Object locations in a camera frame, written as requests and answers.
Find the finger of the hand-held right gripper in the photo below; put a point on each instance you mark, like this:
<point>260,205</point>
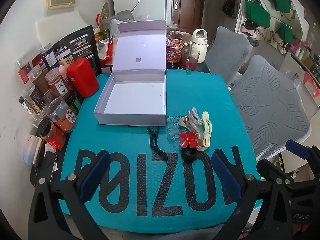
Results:
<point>296,148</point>
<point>277,173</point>

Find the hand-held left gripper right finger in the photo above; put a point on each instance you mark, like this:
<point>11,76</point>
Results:
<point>226,177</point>

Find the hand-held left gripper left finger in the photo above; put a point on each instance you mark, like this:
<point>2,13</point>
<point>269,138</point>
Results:
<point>93,175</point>

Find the pink round hair clip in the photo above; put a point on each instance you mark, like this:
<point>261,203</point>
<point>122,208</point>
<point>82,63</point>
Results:
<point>201,143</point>

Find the cream hair claw clip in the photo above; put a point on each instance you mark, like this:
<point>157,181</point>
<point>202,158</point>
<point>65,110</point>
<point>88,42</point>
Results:
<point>207,130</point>

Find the red flower hair clip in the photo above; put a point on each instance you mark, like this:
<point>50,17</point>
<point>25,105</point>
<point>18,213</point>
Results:
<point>188,138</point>

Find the black hair claw clip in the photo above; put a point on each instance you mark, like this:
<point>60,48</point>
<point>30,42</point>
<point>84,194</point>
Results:
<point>153,143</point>

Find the clear hair claw clip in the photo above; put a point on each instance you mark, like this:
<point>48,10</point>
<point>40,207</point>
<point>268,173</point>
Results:
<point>172,132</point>

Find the white gift box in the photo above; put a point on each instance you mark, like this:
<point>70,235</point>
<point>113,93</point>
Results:
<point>137,97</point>

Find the black phone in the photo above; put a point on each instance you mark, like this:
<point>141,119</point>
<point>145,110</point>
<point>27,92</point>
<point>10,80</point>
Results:
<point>46,165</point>

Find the grey covered chair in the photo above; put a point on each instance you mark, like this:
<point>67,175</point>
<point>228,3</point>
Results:
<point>270,105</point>
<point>227,52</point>

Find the pink box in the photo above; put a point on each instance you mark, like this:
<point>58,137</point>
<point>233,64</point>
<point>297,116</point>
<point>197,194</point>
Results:
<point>32,150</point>

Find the row of spice jars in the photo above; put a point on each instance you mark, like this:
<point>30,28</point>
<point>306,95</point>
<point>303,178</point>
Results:
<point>60,115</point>

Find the pink plastic bag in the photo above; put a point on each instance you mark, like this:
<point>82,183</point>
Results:
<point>312,80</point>

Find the teal bubble mailer mat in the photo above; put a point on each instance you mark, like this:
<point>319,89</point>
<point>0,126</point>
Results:
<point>200,90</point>

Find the row of bottles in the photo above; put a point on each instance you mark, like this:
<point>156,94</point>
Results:
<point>306,55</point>

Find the red plastic canister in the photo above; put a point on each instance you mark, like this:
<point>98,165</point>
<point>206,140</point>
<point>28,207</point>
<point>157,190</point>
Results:
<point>82,77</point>

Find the glass cup with red drink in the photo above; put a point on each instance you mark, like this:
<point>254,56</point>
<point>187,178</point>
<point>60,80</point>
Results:
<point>190,61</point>

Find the red tissue pack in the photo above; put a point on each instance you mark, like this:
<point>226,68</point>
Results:
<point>108,50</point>

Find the black snack bag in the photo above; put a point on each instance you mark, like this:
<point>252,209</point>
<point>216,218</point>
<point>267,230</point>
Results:
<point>80,42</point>

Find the instant noodle cup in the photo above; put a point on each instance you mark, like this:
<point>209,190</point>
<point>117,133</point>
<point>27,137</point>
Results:
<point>173,52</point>

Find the white water kettle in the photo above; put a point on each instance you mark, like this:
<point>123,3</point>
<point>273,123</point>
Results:
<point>200,42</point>

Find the large green tote bag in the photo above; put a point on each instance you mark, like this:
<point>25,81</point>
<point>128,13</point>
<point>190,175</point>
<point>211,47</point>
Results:
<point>257,15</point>

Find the beige ceramic mug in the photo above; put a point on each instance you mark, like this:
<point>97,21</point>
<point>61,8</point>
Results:
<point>186,38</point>

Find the white foam board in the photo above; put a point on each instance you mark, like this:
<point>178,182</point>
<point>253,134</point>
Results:
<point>57,27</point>

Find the black handbag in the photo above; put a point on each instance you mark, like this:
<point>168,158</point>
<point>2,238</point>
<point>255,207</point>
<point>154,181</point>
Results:
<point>230,6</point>

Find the woven straw mat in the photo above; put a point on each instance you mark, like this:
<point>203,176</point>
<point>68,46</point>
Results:
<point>105,15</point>

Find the brown door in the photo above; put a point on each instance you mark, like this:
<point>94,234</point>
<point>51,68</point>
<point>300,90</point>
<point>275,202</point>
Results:
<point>190,5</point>

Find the white fridge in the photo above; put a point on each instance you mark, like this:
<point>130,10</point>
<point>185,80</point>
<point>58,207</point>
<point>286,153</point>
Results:
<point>152,5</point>

